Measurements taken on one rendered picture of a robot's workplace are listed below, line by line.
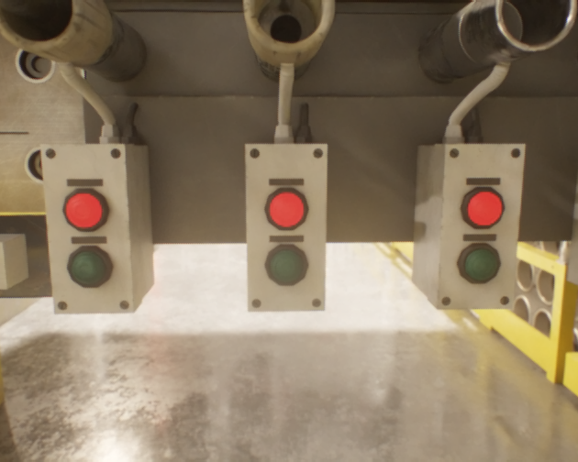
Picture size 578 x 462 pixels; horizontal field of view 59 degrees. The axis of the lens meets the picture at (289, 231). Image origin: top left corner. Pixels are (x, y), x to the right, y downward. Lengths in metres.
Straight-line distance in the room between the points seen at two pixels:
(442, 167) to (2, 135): 0.45
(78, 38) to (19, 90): 0.23
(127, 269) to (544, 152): 0.43
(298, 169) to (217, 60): 0.18
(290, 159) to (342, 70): 0.16
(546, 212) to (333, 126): 0.25
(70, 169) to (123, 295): 0.12
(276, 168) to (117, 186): 0.14
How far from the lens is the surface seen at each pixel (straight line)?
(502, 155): 0.48
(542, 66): 0.64
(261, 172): 0.44
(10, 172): 0.63
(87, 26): 0.41
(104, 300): 0.48
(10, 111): 0.63
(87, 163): 0.47
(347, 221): 0.54
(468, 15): 0.46
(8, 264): 0.56
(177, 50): 0.57
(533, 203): 0.60
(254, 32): 0.38
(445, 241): 0.47
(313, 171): 0.44
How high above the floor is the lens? 0.77
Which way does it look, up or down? 10 degrees down
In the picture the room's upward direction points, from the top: straight up
